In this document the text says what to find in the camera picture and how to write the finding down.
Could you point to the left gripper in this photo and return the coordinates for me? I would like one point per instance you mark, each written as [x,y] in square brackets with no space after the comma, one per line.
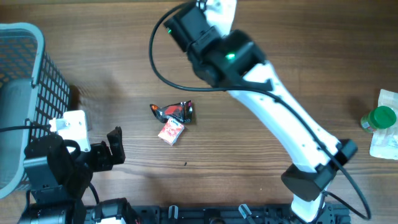
[105,160]

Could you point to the black red snack packet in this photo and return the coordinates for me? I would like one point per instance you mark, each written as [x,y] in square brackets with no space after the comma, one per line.
[182,112]

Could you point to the green lid jar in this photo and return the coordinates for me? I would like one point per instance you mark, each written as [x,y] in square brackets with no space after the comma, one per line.
[382,117]

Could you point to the beige paper pouch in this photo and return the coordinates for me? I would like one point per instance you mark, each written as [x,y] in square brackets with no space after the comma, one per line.
[384,141]

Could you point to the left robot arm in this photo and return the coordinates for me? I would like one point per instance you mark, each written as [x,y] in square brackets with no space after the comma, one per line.
[59,172]

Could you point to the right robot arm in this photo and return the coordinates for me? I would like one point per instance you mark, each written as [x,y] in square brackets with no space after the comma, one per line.
[229,60]

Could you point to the grey plastic shopping basket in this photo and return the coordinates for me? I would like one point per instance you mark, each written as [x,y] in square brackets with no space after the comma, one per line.
[33,91]

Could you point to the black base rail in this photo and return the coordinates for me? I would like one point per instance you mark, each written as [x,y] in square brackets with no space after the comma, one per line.
[120,211]

